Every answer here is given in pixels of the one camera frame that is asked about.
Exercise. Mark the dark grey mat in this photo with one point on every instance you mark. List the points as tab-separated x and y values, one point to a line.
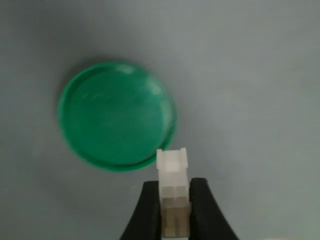
237	100

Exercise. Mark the round green lid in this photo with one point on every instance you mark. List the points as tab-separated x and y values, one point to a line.
115	117

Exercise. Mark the white plastic terminal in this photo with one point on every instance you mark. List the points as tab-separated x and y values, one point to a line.
173	190

